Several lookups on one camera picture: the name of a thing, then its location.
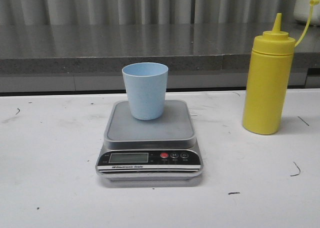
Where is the light blue plastic cup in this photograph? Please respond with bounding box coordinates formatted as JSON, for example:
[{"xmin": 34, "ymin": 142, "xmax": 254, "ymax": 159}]
[{"xmin": 122, "ymin": 62, "xmax": 169, "ymax": 121}]

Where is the yellow squeeze bottle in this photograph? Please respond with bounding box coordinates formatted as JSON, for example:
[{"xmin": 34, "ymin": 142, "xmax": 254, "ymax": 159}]
[{"xmin": 242, "ymin": 0, "xmax": 320, "ymax": 135}]

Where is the silver electronic kitchen scale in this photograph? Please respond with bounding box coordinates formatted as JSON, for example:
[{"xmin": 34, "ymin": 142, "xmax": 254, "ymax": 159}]
[{"xmin": 95, "ymin": 100, "xmax": 204, "ymax": 187}]

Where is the grey stone counter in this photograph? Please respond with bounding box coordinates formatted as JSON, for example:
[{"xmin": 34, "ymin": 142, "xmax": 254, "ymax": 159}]
[{"xmin": 0, "ymin": 22, "xmax": 320, "ymax": 93}]

